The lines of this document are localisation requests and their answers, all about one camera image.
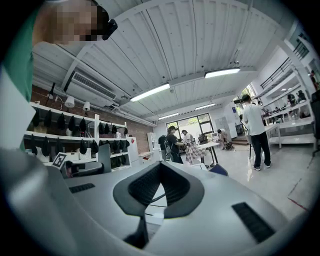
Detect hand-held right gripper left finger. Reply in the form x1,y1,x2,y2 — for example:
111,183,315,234
112,161,161,218

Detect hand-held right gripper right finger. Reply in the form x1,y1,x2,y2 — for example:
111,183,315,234
160,161,205,220

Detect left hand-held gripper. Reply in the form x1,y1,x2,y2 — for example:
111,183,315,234
51,152,105,179

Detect rows of black caps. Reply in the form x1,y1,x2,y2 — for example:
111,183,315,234
31,108,131,169

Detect white shelving unit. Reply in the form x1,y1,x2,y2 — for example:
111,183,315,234
23,101,133,173

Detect white cabinet with red sticker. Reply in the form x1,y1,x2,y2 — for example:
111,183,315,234
125,136,140,167

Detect checkered cloth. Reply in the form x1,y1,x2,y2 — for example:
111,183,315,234
185,143,206,165

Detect white table with black legs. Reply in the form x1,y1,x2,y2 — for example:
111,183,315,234
196,141,221,167

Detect large black framed window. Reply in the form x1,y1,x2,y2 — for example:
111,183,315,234
165,113,214,141

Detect white ceiling air conditioner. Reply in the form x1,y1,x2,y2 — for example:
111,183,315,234
65,71,118,108

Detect black table lamp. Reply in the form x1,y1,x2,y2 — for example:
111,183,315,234
45,82,57,107

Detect long ceiling light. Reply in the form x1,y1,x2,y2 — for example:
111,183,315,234
194,102,217,111
204,67,241,79
158,112,180,121
129,83,171,103

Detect white metal rack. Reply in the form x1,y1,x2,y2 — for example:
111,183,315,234
261,64,317,150

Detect person's green shirt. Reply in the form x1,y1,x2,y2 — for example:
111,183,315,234
1,9,35,152

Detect person's head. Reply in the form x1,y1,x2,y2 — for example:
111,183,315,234
32,0,110,47

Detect black head-worn camera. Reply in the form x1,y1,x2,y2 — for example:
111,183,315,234
101,18,119,41

